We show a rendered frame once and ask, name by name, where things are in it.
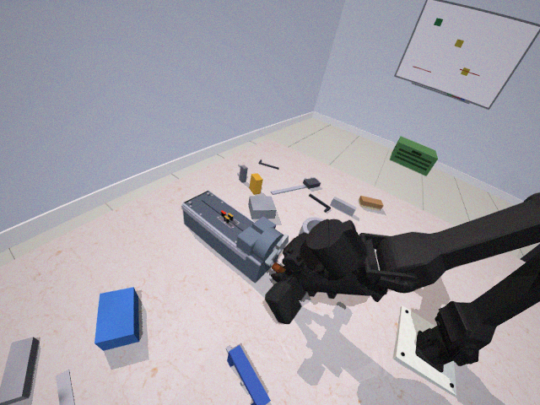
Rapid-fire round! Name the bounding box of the yellow rectangular bar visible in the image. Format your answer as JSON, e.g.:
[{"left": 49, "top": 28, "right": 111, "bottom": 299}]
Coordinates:
[{"left": 249, "top": 173, "right": 263, "bottom": 195}]

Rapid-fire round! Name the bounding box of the blue c-clamp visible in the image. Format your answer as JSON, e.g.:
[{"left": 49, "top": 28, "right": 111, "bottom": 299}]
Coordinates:
[{"left": 226, "top": 345, "right": 271, "bottom": 405}]

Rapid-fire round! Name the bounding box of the blue rectangular block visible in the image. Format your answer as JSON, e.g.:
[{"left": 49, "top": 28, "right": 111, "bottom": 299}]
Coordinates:
[{"left": 94, "top": 288, "right": 140, "bottom": 351}]

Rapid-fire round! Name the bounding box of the tan rectangular block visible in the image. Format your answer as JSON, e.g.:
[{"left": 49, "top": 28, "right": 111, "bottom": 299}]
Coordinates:
[{"left": 359, "top": 196, "right": 384, "bottom": 211}]

